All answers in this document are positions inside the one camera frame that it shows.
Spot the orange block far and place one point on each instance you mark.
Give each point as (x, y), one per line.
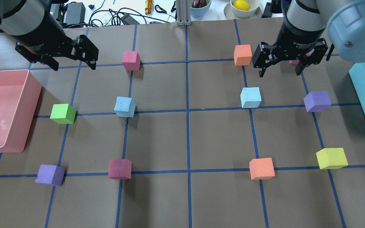
(242, 55)

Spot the light blue block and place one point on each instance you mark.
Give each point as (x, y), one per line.
(125, 107)
(250, 97)

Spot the orange block near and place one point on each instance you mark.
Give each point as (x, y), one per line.
(261, 169)

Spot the orange block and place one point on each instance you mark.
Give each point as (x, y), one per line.
(261, 169)
(242, 55)

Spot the dark red block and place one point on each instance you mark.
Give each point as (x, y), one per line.
(120, 169)

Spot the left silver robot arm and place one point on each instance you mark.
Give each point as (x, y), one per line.
(18, 17)

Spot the pink plastic tray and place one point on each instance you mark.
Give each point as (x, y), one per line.
(19, 95)

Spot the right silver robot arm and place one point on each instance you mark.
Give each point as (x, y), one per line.
(343, 22)

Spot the aluminium frame post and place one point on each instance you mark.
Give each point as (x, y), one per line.
(183, 13)

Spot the purple block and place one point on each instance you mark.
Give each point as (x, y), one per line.
(317, 101)
(50, 175)

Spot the blue bowl with fruit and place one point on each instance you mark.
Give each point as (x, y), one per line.
(199, 8)

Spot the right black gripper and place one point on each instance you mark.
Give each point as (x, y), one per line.
(298, 38)

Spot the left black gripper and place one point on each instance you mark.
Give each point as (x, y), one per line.
(44, 38)

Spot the pink block behind gripper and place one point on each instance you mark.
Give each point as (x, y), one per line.
(295, 62)

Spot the brass cylinder tool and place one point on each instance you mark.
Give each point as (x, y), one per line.
(148, 7)

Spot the white bowl with lemon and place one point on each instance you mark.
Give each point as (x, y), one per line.
(238, 9)

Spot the yellow block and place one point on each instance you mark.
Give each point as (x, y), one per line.
(331, 158)

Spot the black scissors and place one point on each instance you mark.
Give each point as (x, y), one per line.
(161, 10)

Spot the green block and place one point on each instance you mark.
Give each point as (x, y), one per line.
(63, 114)

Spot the purple block left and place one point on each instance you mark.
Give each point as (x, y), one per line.
(50, 175)

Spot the purple block right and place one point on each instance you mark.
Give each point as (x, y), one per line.
(317, 101)

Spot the black power adapter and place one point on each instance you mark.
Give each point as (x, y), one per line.
(74, 13)

